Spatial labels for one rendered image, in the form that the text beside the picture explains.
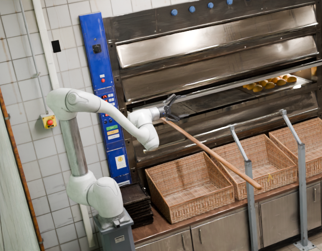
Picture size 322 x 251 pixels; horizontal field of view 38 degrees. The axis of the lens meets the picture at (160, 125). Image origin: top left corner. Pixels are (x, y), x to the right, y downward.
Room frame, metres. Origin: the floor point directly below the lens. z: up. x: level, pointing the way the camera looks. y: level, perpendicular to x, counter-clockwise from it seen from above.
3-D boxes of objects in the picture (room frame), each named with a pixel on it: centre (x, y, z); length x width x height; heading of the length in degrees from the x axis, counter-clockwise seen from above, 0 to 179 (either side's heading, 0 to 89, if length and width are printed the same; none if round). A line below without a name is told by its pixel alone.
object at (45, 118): (3.22, 0.80, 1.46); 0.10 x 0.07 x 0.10; 108
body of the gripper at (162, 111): (2.96, -0.04, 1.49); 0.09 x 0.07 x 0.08; 108
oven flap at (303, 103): (3.74, -0.61, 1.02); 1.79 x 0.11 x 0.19; 108
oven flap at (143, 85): (3.74, -0.61, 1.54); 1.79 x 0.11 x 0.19; 108
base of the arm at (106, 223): (2.49, 0.37, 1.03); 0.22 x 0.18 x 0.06; 19
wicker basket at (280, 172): (3.49, -0.71, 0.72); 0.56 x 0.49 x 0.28; 108
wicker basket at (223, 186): (3.30, -0.15, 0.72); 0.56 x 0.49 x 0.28; 109
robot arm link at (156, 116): (2.94, 0.03, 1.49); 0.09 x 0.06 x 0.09; 18
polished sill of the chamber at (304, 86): (3.76, -0.60, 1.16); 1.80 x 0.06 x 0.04; 108
